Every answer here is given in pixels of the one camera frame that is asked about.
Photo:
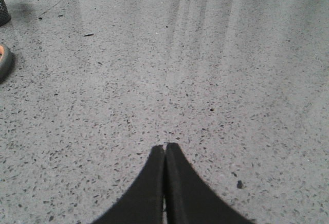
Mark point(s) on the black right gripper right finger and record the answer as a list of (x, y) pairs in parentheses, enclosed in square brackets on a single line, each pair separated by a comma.
[(188, 198)]

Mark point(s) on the grey orange scissors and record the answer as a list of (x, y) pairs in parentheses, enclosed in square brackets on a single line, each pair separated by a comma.
[(7, 62)]

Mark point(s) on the black mesh pen holder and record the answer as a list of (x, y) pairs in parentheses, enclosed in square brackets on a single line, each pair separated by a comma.
[(5, 16)]

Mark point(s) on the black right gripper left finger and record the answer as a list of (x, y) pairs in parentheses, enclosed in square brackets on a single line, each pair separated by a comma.
[(143, 201)]

